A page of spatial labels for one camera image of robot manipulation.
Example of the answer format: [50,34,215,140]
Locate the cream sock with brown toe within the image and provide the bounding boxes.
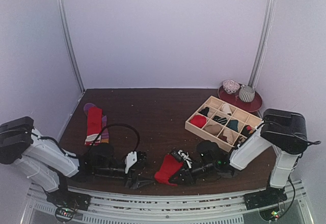
[221,103,232,116]

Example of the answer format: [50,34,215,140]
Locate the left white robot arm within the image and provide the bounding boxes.
[1,117,154,206]

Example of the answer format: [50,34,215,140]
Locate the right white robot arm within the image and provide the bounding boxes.
[168,108,308,205]

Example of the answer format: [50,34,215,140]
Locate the tan sock roll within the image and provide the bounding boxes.
[203,124,223,136]

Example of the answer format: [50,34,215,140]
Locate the black white striped sock roll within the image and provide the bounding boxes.
[213,116,228,125]

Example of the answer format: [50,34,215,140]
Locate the teal sock roll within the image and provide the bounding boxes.
[227,120,239,132]

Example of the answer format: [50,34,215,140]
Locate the dark patterned sock roll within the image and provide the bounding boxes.
[240,125,256,137]

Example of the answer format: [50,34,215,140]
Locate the purple orange striped sock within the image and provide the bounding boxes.
[83,103,111,145]

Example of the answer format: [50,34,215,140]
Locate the rolled red sock in box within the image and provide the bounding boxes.
[189,115,207,128]

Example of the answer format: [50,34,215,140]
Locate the wooden compartment organiser box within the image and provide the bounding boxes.
[184,96,262,152]

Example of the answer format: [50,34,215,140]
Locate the black sock in box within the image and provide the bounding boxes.
[199,107,210,117]

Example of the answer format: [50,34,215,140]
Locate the red sock with striped cuff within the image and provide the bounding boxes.
[85,107,102,146]

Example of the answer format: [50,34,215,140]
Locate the dark red round plate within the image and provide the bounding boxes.
[218,86,263,113]

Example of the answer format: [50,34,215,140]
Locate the patterned white bowl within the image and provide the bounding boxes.
[222,79,240,94]

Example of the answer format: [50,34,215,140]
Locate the striped grey cup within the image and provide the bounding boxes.
[239,85,255,103]

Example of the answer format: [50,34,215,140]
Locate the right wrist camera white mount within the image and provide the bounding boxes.
[177,150,193,169]

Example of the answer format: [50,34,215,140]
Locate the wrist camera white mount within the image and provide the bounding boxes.
[124,151,138,174]
[177,150,193,169]

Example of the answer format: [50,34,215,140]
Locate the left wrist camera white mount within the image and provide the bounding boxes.
[124,151,138,174]

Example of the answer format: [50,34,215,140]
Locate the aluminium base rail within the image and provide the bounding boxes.
[21,179,312,224]

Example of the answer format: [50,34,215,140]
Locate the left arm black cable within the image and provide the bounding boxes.
[86,123,141,156]

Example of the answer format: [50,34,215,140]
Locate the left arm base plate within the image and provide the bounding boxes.
[45,190,91,211]

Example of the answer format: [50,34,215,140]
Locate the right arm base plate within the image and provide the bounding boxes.
[243,188,287,210]

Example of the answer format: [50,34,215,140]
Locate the left aluminium frame post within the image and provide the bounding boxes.
[57,0,86,93]

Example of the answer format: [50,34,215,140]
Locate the aluminium frame post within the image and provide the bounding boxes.
[57,0,86,93]
[248,0,276,89]

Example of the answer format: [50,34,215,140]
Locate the right aluminium frame post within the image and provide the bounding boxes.
[248,0,276,89]

